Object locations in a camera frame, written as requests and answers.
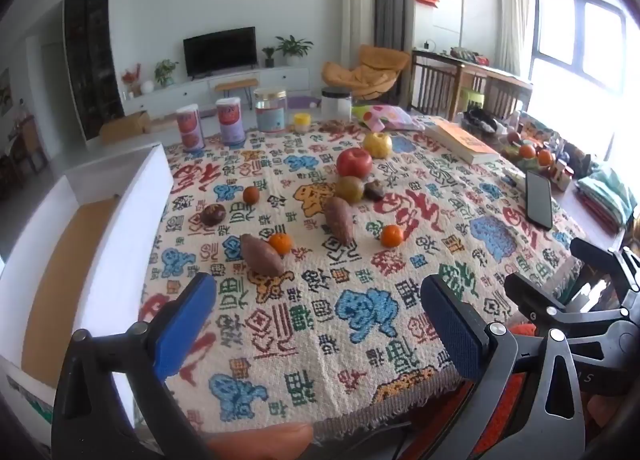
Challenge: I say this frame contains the white standing air conditioner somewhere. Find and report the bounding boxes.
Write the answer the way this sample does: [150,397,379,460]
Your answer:
[341,0,376,71]

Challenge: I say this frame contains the yellow apple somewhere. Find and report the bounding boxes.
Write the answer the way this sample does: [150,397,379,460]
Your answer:
[363,132,393,159]

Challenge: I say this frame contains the wooden dining chair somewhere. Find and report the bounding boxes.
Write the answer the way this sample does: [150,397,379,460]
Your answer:
[7,112,48,176]

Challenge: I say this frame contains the dark framed window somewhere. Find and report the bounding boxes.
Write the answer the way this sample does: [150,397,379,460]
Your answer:
[530,0,628,111]

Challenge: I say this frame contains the brown cardboard carton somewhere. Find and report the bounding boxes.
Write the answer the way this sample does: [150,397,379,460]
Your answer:
[100,111,151,143]

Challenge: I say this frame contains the orange cover book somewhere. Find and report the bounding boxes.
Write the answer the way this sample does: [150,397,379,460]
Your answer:
[424,121,501,165]

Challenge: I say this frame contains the small wooden bench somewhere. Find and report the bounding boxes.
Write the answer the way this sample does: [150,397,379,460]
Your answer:
[215,78,259,101]

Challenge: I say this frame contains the orange cushioned lounge chair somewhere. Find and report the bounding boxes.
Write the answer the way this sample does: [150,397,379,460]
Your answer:
[321,45,412,102]

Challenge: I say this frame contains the person's left hand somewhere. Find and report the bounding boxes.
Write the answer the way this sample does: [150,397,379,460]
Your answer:
[206,421,315,460]

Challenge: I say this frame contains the white curtain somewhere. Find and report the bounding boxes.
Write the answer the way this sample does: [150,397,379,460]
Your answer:
[497,0,536,76]

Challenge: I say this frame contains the glass jar gold lid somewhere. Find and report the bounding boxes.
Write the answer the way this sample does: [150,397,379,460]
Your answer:
[254,88,288,134]

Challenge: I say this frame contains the bushy potted green plant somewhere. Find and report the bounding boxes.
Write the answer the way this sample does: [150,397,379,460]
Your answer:
[154,59,178,87]

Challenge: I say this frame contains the green brown pear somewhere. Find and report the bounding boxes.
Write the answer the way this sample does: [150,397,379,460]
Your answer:
[335,176,365,205]

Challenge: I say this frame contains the purple sweet potato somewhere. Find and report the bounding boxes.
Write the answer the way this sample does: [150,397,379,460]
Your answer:
[240,233,285,277]
[323,196,355,246]

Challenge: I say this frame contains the pink snack bag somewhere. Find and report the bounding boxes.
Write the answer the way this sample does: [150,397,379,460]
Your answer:
[351,104,426,132]

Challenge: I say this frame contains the purple label can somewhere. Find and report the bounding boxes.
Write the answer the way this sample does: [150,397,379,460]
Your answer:
[215,97,246,145]

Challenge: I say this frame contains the black television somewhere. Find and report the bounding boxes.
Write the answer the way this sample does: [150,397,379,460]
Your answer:
[183,27,258,78]

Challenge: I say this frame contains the white television cabinet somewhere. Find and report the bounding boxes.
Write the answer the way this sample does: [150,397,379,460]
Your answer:
[122,67,311,116]

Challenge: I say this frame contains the printed woven tablecloth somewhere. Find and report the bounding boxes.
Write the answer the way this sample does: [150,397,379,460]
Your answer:
[137,120,588,433]

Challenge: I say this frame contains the white cardboard box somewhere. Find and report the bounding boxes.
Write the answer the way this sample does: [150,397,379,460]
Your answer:
[0,142,175,436]

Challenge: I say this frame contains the folded green cloth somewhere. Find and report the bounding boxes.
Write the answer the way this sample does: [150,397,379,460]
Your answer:
[577,165,636,236]

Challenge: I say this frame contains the black bag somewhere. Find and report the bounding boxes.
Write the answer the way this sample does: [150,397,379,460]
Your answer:
[462,108,501,133]

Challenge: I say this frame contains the dark glass display cabinet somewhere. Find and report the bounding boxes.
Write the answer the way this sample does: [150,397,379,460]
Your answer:
[63,0,125,141]

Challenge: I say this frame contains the red label can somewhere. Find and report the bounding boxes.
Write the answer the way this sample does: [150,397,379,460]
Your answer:
[176,105,206,152]

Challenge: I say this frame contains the large potted green plant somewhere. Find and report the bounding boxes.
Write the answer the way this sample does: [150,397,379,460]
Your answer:
[275,35,313,66]

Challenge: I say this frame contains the clear container black lid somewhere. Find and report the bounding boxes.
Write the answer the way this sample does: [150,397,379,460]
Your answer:
[321,88,353,122]

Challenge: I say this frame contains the red orange clothing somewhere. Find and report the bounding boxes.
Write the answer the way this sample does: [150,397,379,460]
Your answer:
[480,322,556,460]

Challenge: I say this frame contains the wooden slatted side table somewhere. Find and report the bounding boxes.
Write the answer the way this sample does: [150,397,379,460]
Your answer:
[410,49,533,121]

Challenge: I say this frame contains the green stool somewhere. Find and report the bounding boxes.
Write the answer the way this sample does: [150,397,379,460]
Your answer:
[460,88,486,111]

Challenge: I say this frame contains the red flowers vase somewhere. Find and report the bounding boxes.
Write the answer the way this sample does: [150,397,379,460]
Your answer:
[122,65,143,97]

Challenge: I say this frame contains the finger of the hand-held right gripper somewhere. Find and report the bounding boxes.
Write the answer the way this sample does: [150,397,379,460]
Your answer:
[570,237,640,291]
[504,271,631,327]

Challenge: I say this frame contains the small bottles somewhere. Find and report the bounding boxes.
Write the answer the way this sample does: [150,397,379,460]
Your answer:
[552,160,575,191]

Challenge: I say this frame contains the black smartphone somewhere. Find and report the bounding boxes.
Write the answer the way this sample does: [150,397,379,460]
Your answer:
[525,170,554,230]

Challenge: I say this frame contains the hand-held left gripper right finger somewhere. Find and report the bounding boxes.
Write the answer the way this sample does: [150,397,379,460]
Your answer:
[420,273,587,460]

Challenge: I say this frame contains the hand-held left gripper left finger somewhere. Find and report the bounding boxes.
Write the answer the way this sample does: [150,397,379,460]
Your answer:
[51,271,218,460]

